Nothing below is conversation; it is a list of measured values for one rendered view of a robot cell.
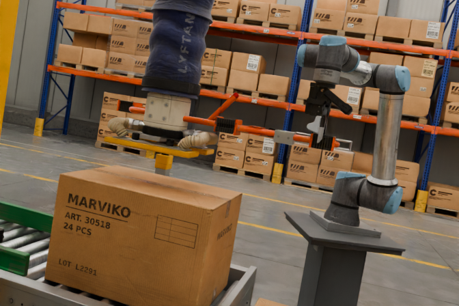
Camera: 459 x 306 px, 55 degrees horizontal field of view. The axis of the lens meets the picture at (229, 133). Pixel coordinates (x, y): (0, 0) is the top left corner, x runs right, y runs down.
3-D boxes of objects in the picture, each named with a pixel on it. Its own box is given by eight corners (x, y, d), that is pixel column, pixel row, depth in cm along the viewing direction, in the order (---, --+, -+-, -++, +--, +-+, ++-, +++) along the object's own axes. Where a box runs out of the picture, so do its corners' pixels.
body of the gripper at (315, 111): (306, 115, 160) (312, 82, 159) (330, 119, 157) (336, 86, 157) (304, 115, 152) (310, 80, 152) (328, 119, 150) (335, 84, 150)
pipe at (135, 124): (107, 132, 162) (109, 117, 162) (138, 131, 186) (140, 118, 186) (192, 148, 154) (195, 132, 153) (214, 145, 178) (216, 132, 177)
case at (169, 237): (44, 279, 162) (59, 173, 159) (102, 250, 200) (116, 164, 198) (194, 326, 146) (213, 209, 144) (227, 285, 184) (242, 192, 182)
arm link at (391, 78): (369, 201, 237) (383, 62, 217) (402, 210, 226) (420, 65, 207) (358, 211, 225) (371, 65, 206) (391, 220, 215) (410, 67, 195)
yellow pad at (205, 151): (128, 140, 179) (130, 128, 179) (139, 139, 188) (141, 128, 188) (206, 155, 170) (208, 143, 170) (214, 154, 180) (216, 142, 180)
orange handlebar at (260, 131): (101, 108, 173) (102, 100, 173) (136, 112, 202) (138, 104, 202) (339, 150, 150) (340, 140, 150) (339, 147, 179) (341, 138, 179)
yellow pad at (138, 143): (103, 141, 160) (105, 128, 160) (117, 141, 170) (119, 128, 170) (189, 158, 152) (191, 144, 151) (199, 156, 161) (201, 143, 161)
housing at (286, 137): (272, 141, 155) (274, 129, 155) (275, 141, 162) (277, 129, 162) (291, 145, 154) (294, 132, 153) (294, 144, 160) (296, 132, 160)
